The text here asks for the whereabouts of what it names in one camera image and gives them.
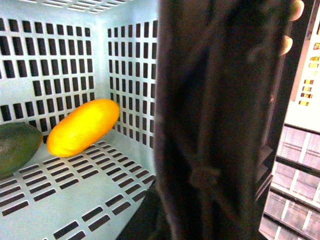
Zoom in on yellow mango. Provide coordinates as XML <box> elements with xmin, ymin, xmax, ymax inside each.
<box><xmin>46</xmin><ymin>99</ymin><xmax>120</xmax><ymax>157</ymax></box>

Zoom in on brown basket handle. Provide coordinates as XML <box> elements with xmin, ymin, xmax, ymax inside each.
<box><xmin>154</xmin><ymin>0</ymin><xmax>291</xmax><ymax>240</ymax></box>

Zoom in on light blue plastic basket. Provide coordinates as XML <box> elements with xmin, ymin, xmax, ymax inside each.
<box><xmin>0</xmin><ymin>0</ymin><xmax>160</xmax><ymax>240</ymax></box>

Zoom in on green avocado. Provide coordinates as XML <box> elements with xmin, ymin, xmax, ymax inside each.
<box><xmin>0</xmin><ymin>122</ymin><xmax>43</xmax><ymax>178</ymax></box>

